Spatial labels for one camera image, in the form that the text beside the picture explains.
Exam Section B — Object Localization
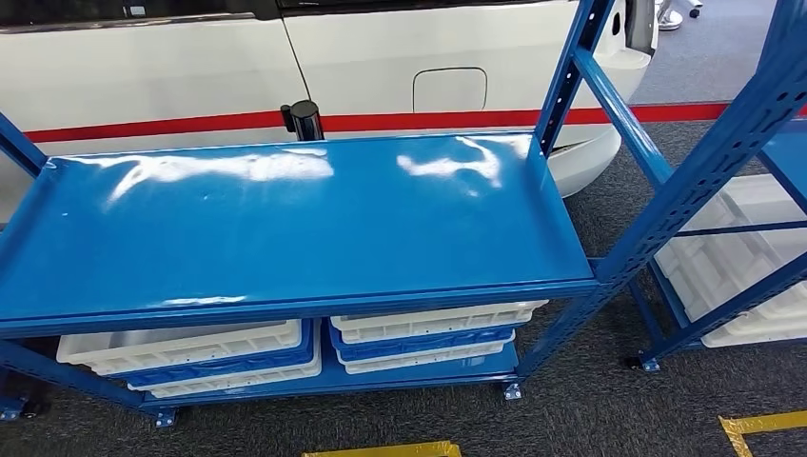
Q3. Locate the blue metal shelf rack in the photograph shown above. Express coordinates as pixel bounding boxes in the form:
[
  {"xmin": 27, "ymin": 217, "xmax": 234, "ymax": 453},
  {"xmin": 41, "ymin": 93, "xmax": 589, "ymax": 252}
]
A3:
[
  {"xmin": 0, "ymin": 0, "xmax": 807, "ymax": 430},
  {"xmin": 623, "ymin": 119, "xmax": 807, "ymax": 373}
]

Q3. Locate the red barrier belt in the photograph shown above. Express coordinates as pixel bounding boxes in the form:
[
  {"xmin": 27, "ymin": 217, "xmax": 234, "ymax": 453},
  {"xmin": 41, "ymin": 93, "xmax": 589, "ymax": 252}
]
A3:
[
  {"xmin": 25, "ymin": 109, "xmax": 285, "ymax": 145},
  {"xmin": 321, "ymin": 102, "xmax": 807, "ymax": 133}
]

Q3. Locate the yellow floor tape square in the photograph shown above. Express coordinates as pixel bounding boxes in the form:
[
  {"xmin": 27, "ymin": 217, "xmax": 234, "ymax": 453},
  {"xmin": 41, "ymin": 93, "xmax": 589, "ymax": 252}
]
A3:
[{"xmin": 302, "ymin": 441, "xmax": 463, "ymax": 457}]

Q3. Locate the white car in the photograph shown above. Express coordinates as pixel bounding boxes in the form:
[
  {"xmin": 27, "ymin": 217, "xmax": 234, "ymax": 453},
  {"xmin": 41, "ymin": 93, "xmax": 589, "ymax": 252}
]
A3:
[{"xmin": 0, "ymin": 0, "xmax": 660, "ymax": 222}]

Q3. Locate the white swivel chair base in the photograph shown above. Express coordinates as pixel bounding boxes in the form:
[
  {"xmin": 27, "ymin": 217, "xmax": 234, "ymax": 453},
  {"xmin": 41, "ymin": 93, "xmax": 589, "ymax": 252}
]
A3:
[{"xmin": 655, "ymin": 0, "xmax": 704, "ymax": 31}]

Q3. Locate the black stanchion post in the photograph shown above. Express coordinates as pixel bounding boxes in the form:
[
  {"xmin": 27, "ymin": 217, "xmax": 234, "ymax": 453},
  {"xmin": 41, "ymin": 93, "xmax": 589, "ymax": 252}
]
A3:
[{"xmin": 280, "ymin": 99, "xmax": 325, "ymax": 143}]

